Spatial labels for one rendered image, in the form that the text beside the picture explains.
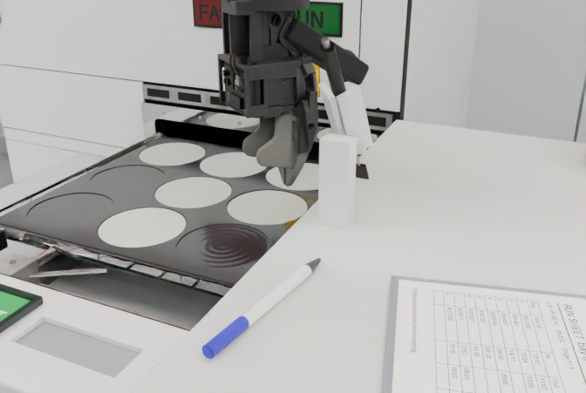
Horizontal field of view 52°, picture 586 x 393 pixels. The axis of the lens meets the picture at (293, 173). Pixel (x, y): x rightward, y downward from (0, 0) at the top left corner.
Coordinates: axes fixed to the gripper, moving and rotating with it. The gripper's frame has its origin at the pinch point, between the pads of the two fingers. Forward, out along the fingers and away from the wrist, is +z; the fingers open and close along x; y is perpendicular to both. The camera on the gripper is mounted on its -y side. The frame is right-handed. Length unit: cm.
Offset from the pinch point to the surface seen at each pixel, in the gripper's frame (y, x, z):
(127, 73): 6.0, -48.1, -2.5
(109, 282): 20.1, -10.1, 14.1
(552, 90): -153, -83, 29
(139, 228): 16.4, -7.0, 6.1
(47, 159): 19, -66, 17
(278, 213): 0.5, -2.8, 6.1
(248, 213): 3.8, -4.4, 6.1
